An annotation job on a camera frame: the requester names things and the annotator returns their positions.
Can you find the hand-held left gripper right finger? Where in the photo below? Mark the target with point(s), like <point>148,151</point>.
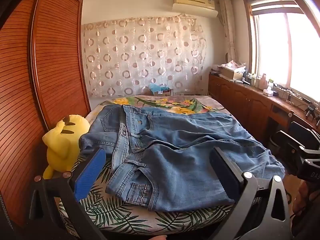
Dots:
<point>221,172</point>

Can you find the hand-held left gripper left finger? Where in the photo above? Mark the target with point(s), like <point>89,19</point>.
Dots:
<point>90,172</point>

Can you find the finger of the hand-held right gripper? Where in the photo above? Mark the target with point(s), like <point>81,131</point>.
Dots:
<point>291,150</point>
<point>306,135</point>

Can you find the blue denim pants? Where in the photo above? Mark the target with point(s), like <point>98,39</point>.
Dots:
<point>175,155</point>

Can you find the person's right hand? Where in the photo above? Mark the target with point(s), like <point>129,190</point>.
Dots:
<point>301,195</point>

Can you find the small black tripod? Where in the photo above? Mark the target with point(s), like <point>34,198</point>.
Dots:
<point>310,108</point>

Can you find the yellow plush toy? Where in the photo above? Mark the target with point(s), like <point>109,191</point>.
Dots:
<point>62,145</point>

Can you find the bed with leaf-print sheet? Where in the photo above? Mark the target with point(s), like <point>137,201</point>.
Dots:
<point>120,212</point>

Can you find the tissue box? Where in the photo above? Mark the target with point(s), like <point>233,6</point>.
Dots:
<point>268,92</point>

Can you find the long wooden cabinet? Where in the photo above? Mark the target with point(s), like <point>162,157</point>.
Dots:
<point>245,102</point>

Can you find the floral blanket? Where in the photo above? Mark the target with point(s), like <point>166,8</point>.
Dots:
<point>180,105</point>

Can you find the open cardboard box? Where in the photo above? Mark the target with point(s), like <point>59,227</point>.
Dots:
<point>231,73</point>

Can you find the blue cloth on box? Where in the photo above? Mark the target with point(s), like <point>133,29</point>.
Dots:
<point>160,90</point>

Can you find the wooden louvered wardrobe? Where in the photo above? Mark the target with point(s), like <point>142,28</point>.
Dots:
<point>30,80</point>

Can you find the circle pattern curtain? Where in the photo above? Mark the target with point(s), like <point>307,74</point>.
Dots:
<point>145,55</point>

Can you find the pale window curtain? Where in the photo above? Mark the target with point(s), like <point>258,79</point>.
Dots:
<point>228,30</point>

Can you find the wooden frame window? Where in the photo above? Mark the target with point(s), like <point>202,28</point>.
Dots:
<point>287,50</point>

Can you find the wall air conditioner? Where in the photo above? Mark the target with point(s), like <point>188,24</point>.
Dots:
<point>193,2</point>

